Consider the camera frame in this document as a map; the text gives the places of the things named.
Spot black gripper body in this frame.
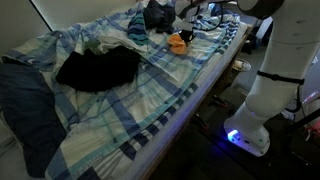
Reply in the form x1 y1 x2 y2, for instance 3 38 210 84
179 29 198 40

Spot green cloth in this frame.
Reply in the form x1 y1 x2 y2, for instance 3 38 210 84
83 38 105 56

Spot red handled clamp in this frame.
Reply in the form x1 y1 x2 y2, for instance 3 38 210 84
194 113 212 132
208 95 230 110

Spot dark blue blanket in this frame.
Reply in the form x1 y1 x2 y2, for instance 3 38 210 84
0 62 68 178

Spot blue plaid bed cover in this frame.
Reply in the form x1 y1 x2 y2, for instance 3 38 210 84
1 0 241 180

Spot dark blue pillow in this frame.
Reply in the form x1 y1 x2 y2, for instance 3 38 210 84
210 3 236 18

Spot light slipper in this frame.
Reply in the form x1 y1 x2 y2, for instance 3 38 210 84
232 58 253 73

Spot white mattress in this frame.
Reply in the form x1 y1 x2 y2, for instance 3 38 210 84
128 23 249 180

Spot black folded garment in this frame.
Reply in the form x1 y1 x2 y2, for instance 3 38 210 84
143 0 177 35

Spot black stand leg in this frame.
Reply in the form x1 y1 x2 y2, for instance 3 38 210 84
291 107 320 133

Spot yellow towel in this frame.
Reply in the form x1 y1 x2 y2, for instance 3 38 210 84
166 33 190 56

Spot dark denim trousers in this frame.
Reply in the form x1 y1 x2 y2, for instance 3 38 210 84
54 44 143 93

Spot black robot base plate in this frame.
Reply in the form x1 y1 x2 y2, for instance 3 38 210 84
199 123 320 169

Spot white furniture panel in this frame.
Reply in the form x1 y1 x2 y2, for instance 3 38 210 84
260 16 275 48

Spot white crumpled cloth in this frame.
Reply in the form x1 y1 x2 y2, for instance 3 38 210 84
97 33 151 56

